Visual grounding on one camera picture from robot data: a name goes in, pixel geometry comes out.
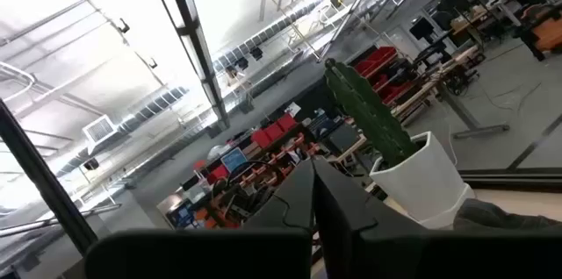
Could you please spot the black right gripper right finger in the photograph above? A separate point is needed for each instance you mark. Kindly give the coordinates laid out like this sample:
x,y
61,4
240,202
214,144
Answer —
x,y
338,209

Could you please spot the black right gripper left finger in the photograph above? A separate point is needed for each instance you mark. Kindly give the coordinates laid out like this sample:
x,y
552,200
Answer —
x,y
294,204

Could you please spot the grey baseball cap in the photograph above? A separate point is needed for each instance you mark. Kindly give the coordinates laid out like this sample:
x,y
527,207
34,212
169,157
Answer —
x,y
492,217

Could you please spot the red storage bin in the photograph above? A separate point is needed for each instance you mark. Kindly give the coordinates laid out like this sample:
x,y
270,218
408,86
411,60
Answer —
x,y
377,59
287,122
261,138
393,90
274,131

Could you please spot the blue screen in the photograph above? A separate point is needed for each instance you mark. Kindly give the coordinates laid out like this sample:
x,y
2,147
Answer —
x,y
234,159

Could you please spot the white hexagonal planter pot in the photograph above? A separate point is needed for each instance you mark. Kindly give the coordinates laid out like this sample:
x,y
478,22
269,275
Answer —
x,y
421,182

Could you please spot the green cactus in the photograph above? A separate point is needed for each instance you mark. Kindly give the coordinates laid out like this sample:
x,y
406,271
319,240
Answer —
x,y
373,112

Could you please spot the wooden workbench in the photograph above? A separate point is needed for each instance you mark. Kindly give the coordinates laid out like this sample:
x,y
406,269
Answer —
x,y
421,95

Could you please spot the black window column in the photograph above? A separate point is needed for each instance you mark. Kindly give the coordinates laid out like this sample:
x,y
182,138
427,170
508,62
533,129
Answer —
x,y
197,42

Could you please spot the black computer monitor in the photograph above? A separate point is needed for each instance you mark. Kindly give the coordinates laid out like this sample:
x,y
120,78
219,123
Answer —
x,y
421,28

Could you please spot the white ceiling air vent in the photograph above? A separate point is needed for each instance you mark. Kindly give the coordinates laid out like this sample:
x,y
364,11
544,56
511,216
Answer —
x,y
100,130

